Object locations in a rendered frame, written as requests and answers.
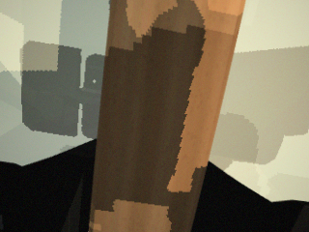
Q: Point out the brown wooden plank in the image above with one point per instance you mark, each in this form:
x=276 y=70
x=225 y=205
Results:
x=166 y=68

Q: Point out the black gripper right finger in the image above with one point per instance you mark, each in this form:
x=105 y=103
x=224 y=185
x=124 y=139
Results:
x=227 y=205

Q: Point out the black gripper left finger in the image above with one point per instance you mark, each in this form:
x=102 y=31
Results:
x=48 y=195

